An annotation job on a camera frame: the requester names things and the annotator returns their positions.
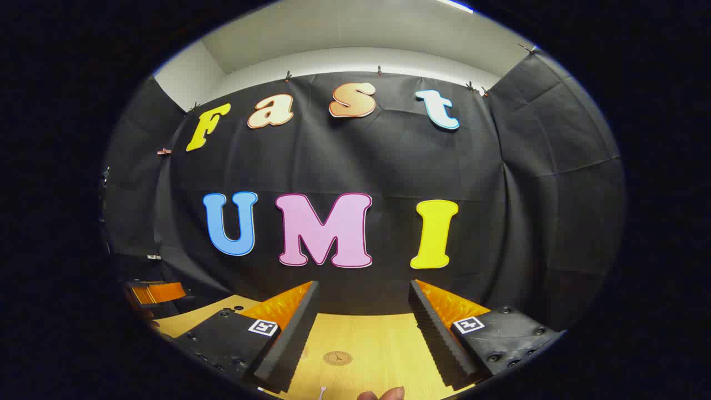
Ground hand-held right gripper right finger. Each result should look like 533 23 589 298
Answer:
408 279 565 391

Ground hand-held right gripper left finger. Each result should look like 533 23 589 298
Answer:
172 281 320 393

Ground light wooden desktop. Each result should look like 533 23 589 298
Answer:
157 294 478 400

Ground black backdrop cloth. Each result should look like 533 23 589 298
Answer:
100 47 628 334

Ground row of small dark clips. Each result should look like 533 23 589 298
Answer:
189 43 538 113

